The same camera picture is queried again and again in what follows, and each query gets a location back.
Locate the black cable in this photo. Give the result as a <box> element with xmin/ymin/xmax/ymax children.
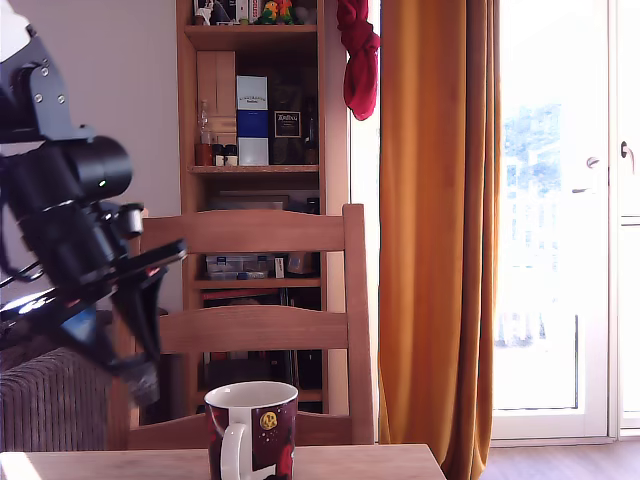
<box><xmin>0</xmin><ymin>207</ymin><xmax>46</xmax><ymax>292</ymax></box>

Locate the white and blue box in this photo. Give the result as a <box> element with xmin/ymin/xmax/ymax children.
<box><xmin>235</xmin><ymin>74</ymin><xmax>270</xmax><ymax>167</ymax></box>

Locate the light wooden box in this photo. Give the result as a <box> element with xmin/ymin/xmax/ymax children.
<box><xmin>195</xmin><ymin>49</ymin><xmax>238</xmax><ymax>147</ymax></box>

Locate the tall wooden bookshelf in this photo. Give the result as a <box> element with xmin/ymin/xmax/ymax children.
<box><xmin>174</xmin><ymin>0</ymin><xmax>329</xmax><ymax>417</ymax></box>

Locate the red coffee mug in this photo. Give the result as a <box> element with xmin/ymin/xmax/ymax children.
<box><xmin>203</xmin><ymin>380</ymin><xmax>300</xmax><ymax>480</ymax></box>

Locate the wooden ladder-back chair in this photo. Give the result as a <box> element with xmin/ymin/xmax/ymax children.
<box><xmin>106</xmin><ymin>202</ymin><xmax>377</xmax><ymax>452</ymax></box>

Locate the grey corduroy sofa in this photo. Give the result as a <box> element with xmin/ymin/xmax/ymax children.
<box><xmin>0</xmin><ymin>319</ymin><xmax>114</xmax><ymax>454</ymax></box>

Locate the black bottle box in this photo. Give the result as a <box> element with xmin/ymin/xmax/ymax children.
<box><xmin>268</xmin><ymin>73</ymin><xmax>306</xmax><ymax>167</ymax></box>

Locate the flat clear storage box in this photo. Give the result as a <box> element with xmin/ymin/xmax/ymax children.
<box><xmin>205</xmin><ymin>270</ymin><xmax>270</xmax><ymax>282</ymax></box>

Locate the red hanging cloth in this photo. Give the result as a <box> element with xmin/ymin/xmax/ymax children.
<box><xmin>335</xmin><ymin>0</ymin><xmax>382</xmax><ymax>123</ymax></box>

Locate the clear plastic storage box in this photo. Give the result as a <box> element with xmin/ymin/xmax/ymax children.
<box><xmin>204</xmin><ymin>253</ymin><xmax>276</xmax><ymax>274</ymax></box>

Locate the silver door handle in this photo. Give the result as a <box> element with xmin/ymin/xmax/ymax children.
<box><xmin>571</xmin><ymin>155</ymin><xmax>602</xmax><ymax>196</ymax></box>
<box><xmin>619</xmin><ymin>140</ymin><xmax>637</xmax><ymax>175</ymax></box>

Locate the orange curtain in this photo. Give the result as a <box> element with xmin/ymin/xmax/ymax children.
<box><xmin>377</xmin><ymin>0</ymin><xmax>502</xmax><ymax>480</ymax></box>

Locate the clear glass bottle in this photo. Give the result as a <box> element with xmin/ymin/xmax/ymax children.
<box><xmin>198</xmin><ymin>99</ymin><xmax>212</xmax><ymax>146</ymax></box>

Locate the grey coffee capsule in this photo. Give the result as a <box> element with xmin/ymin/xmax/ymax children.
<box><xmin>124</xmin><ymin>359</ymin><xmax>162</xmax><ymax>407</ymax></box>

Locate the brown paper bag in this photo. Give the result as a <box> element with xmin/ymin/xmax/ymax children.
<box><xmin>286</xmin><ymin>251</ymin><xmax>315</xmax><ymax>277</ymax></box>

